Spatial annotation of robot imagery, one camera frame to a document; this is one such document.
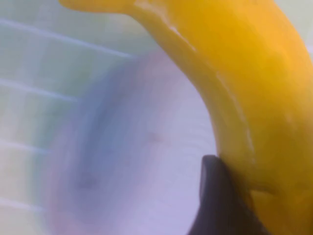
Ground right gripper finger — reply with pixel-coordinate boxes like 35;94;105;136
188;155;272;235

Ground yellow plastic banana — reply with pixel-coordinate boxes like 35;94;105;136
58;0;313;235

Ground blue-grey round plate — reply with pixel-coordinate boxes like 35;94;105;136
46;48;221;235

